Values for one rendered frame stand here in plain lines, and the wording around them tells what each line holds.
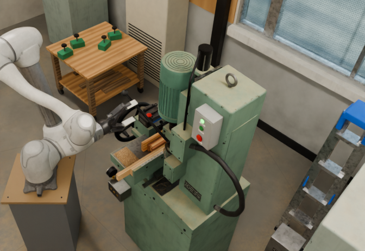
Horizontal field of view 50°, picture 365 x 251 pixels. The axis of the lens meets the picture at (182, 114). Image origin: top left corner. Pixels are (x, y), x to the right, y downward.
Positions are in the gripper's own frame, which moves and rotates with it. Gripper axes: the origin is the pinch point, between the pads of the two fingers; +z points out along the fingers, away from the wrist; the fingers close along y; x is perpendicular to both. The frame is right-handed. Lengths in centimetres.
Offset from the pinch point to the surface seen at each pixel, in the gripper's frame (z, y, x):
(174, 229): -8, -40, -52
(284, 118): 150, -85, -25
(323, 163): 86, -26, -78
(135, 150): -3.9, -20.8, -9.9
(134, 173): -14.9, -14.5, -23.2
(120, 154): -12.6, -18.7, -8.5
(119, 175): -21.6, -15.2, -19.8
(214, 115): 1, 43, -45
